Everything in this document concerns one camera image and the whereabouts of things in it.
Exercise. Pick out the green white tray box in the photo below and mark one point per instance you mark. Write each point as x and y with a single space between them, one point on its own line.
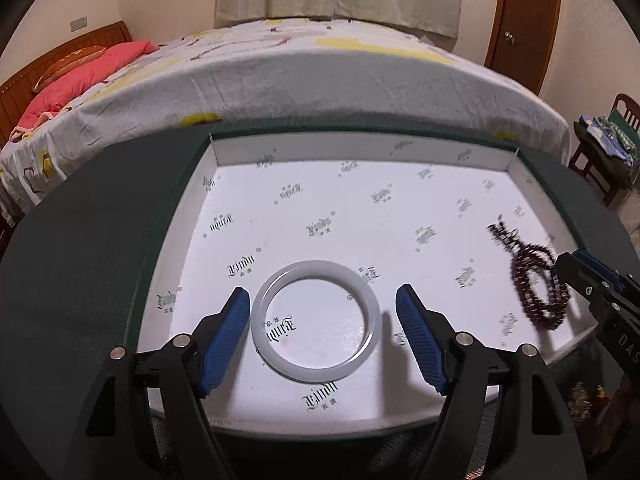
357 215

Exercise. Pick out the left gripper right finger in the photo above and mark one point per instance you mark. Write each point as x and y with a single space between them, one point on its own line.
533 437

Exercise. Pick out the wall socket above headboard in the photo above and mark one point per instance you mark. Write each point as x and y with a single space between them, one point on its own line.
78 24

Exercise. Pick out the gold pearl brooch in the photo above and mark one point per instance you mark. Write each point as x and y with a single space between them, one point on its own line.
579 403

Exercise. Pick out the pile of clothes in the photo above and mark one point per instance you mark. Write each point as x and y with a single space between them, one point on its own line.
609 140

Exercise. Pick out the wooden chair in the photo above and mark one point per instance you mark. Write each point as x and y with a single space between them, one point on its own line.
609 184

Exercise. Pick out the orange patterned pillow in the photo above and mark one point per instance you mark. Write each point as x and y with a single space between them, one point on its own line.
65 65

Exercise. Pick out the wooden headboard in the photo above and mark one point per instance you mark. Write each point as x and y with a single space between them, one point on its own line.
16 92

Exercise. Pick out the brown wooden door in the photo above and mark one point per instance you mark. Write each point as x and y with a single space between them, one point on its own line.
522 39

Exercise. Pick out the bed with patterned sheet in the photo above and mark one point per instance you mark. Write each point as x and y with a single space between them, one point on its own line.
277 69

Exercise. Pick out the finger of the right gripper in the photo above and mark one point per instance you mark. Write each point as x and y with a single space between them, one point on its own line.
583 280
593 263

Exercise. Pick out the pink pillow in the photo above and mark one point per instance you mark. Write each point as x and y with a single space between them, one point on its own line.
55 97

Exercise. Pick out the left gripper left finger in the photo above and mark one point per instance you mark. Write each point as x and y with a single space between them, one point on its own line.
143 417

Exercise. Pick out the white jade bangle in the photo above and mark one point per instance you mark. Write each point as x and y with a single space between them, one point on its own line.
317 321

